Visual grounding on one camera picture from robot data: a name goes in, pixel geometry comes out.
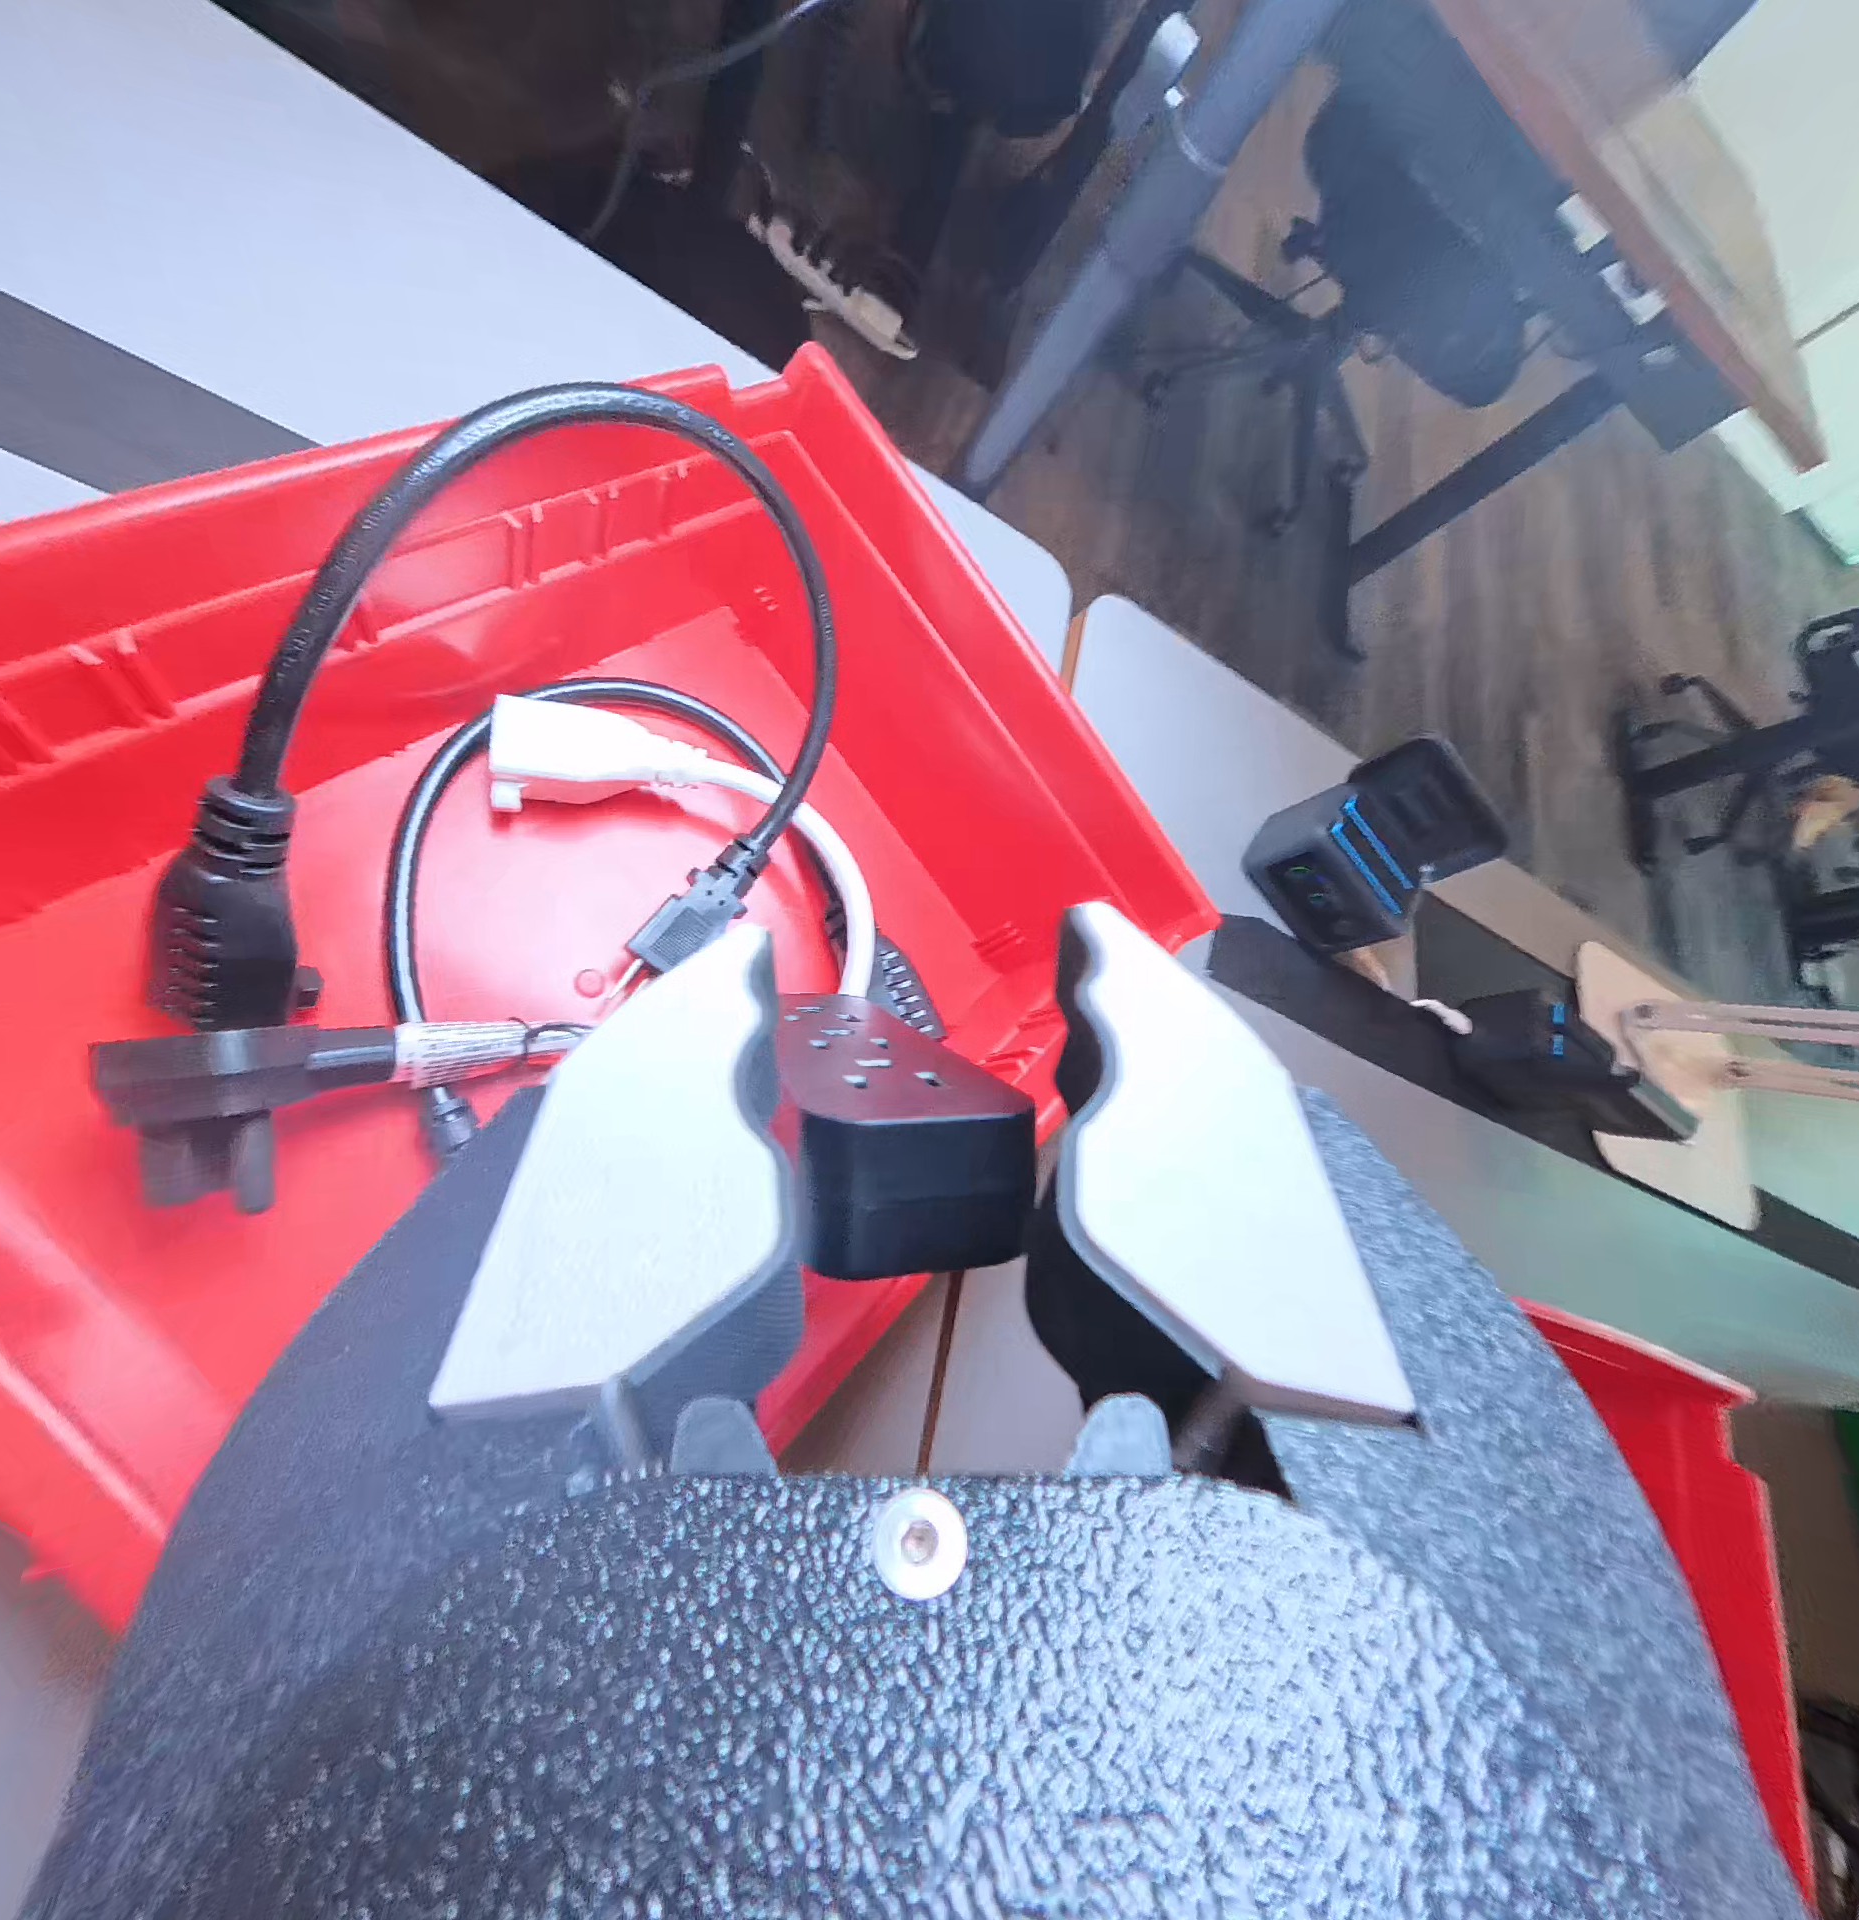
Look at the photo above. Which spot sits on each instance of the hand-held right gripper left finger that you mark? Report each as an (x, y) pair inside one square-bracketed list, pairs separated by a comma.
[(616, 1229)]

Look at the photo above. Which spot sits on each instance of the flat black device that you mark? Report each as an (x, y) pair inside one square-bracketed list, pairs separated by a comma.
[(1562, 1065)]

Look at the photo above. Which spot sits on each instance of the wooden board stand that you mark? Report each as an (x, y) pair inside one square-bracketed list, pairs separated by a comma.
[(1663, 1110)]

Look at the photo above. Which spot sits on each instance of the grey table leg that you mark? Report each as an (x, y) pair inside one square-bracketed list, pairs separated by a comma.
[(1154, 209)]

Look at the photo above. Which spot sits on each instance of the white power strip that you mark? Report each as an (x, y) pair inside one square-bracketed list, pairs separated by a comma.
[(840, 280)]

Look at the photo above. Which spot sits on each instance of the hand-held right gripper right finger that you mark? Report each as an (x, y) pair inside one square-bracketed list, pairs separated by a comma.
[(1246, 1201)]

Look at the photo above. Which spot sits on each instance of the black office chair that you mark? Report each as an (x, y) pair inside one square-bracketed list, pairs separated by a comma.
[(1407, 256), (1830, 721)]

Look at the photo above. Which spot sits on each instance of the red plastic bin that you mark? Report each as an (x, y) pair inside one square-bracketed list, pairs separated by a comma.
[(942, 749), (1663, 1501)]

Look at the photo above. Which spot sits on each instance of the wooden top desk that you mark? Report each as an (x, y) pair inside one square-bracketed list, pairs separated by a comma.
[(1648, 193)]

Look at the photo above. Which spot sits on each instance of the black cube device blue lights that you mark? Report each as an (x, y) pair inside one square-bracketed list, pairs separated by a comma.
[(1364, 856)]

